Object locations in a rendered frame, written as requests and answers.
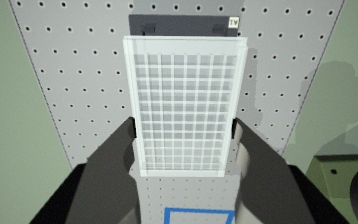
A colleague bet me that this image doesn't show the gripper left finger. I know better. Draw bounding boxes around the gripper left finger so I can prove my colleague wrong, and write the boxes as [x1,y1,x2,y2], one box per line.
[29,116,141,224]

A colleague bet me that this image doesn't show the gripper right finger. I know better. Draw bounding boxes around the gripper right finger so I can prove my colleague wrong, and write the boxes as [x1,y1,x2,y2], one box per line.
[231,117,350,224]

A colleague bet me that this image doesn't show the blue tape outline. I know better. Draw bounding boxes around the blue tape outline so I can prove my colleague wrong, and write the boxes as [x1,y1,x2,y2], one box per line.
[164,207,235,224]

